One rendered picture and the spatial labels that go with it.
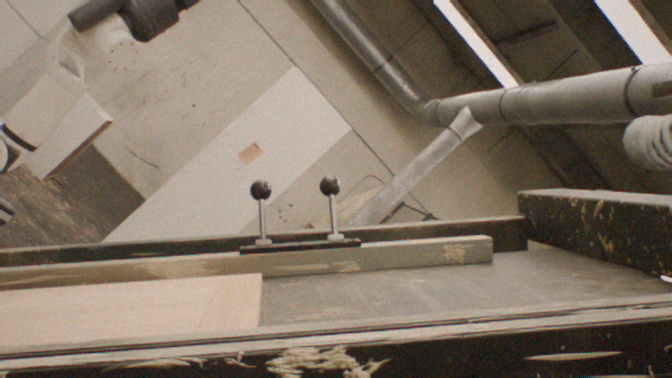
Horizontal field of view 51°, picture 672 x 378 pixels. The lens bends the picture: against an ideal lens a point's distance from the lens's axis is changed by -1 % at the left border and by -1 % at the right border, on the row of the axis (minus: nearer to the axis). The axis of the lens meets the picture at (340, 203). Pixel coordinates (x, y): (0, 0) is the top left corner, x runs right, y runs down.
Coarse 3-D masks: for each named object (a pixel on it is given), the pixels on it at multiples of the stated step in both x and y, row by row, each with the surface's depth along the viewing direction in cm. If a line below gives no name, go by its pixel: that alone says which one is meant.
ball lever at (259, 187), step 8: (256, 184) 121; (264, 184) 121; (256, 192) 120; (264, 192) 120; (264, 200) 122; (264, 208) 120; (264, 216) 120; (264, 224) 119; (264, 232) 118; (256, 240) 117; (264, 240) 117
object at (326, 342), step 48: (144, 336) 46; (192, 336) 45; (240, 336) 45; (288, 336) 45; (336, 336) 43; (384, 336) 42; (432, 336) 42; (480, 336) 42; (528, 336) 42; (576, 336) 43; (624, 336) 43
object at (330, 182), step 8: (328, 176) 122; (320, 184) 122; (328, 184) 121; (336, 184) 122; (328, 192) 122; (336, 192) 122; (336, 224) 120; (336, 232) 119; (328, 240) 118; (336, 240) 118
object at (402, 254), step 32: (192, 256) 117; (224, 256) 115; (256, 256) 115; (288, 256) 115; (320, 256) 116; (352, 256) 116; (384, 256) 117; (416, 256) 117; (448, 256) 118; (480, 256) 119; (0, 288) 111; (32, 288) 112
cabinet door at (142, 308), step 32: (64, 288) 104; (96, 288) 102; (128, 288) 100; (160, 288) 100; (192, 288) 99; (224, 288) 95; (256, 288) 94; (0, 320) 83; (32, 320) 82; (64, 320) 81; (96, 320) 80; (128, 320) 79; (160, 320) 78; (192, 320) 77; (224, 320) 75; (256, 320) 74
